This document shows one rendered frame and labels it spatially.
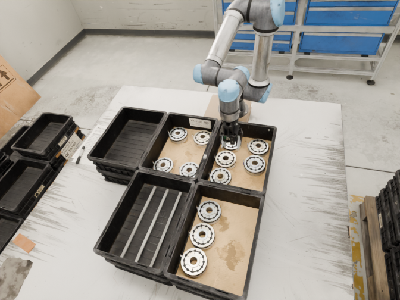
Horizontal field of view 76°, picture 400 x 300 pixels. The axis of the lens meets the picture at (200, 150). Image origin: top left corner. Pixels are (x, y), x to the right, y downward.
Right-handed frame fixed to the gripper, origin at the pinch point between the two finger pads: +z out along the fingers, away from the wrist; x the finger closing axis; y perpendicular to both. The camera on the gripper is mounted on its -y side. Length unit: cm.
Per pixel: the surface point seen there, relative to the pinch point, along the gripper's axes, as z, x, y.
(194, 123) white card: 8.8, -23.9, -20.0
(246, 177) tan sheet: 14.1, 7.8, 7.5
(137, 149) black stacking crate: 14, -53, -2
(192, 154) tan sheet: 14.0, -21.5, -2.3
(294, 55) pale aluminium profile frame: 67, 37, -187
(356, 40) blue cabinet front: 50, 91, -186
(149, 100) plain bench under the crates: 27, -71, -56
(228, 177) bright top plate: 11.2, -0.2, 10.6
